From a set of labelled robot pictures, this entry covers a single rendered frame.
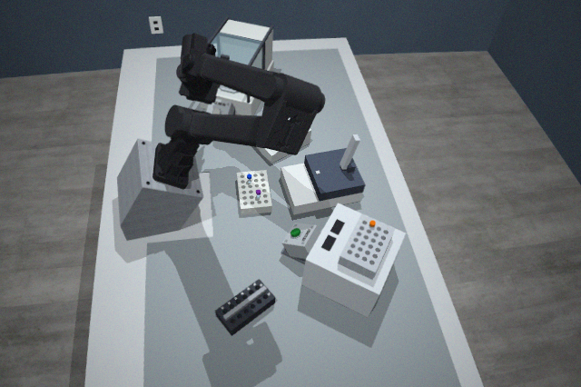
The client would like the white block with round holes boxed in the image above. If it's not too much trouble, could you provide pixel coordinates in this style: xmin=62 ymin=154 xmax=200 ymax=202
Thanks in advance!
xmin=256 ymin=129 xmax=311 ymax=164

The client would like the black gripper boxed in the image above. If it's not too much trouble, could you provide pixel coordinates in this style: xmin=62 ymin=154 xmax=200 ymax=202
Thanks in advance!
xmin=179 ymin=79 xmax=220 ymax=104

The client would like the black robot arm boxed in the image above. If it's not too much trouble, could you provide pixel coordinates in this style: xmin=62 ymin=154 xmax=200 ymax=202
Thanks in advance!
xmin=153 ymin=33 xmax=325 ymax=189

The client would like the grey bench mat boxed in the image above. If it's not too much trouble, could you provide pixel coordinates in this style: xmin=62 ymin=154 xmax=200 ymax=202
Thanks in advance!
xmin=143 ymin=48 xmax=461 ymax=387

